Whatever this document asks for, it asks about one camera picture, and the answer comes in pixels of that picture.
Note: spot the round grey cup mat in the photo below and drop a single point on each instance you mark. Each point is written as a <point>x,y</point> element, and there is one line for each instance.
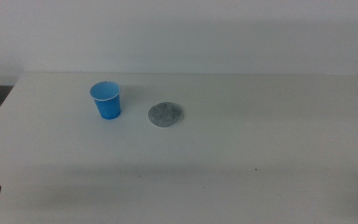
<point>165,114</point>

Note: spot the blue plastic cup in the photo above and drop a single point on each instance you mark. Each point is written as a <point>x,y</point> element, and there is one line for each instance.
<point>107,107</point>

